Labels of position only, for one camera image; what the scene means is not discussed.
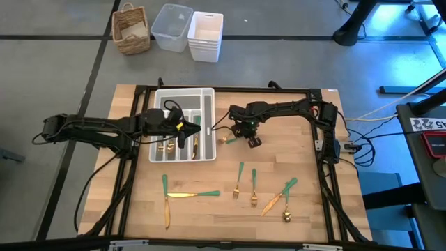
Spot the white plastic cutlery tray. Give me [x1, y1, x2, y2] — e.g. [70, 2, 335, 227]
[148, 86, 217, 164]

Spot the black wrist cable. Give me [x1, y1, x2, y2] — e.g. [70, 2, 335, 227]
[162, 99, 185, 119]
[210, 109, 233, 132]

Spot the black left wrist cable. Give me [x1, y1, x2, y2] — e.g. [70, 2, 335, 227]
[162, 99, 185, 119]

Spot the blue grey chair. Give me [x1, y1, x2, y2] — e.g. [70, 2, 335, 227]
[357, 172, 424, 250]

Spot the red-edged black tablet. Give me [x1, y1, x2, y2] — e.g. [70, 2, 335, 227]
[420, 130, 446, 160]

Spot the white floor cable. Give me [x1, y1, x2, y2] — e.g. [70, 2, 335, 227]
[344, 78, 446, 123]

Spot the black and blue cable bundle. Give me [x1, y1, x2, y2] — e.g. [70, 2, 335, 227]
[343, 111, 376, 167]

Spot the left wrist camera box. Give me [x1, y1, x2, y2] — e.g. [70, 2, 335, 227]
[167, 107, 185, 123]

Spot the black stand base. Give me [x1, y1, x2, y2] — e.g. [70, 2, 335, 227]
[332, 0, 379, 47]

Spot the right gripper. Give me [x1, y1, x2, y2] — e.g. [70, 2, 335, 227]
[232, 118, 263, 149]

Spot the black floor bar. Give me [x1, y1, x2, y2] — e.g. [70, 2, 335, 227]
[378, 85, 446, 96]

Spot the black side desk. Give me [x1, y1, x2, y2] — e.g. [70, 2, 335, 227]
[395, 99, 446, 212]

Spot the black metal table frame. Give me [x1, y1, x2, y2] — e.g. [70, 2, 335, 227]
[83, 78, 372, 245]

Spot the white plastic bin stack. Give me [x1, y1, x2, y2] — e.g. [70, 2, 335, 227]
[187, 11, 224, 64]

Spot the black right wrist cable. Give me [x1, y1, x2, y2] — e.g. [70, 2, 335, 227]
[210, 109, 233, 132]

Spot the white printed label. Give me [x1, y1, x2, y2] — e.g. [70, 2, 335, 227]
[409, 117, 446, 132]

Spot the grey round disc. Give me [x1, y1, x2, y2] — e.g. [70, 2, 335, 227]
[433, 156, 446, 179]

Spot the grey power connector box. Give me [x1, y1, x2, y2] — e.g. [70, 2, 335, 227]
[339, 140, 362, 153]

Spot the white paper sheet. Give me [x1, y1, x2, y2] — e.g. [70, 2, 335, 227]
[120, 20, 147, 40]

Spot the clear plastic bin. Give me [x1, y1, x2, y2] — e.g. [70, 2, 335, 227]
[150, 3, 194, 54]

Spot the black left arm floor cable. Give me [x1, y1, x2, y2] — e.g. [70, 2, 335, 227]
[72, 153, 119, 234]

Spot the grey floor foot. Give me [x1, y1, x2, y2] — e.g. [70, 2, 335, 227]
[0, 148, 26, 164]

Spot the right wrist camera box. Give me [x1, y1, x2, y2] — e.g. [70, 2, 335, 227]
[228, 104, 249, 121]

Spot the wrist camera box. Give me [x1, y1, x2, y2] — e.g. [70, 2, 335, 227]
[228, 104, 249, 121]
[167, 107, 185, 123]

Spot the black crossbar with silver brackets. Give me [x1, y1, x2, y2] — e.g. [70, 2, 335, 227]
[0, 236, 446, 251]

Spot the woven wicker basket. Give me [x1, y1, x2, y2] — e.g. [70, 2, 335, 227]
[111, 2, 151, 56]

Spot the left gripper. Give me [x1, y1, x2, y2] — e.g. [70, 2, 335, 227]
[158, 118, 202, 149]

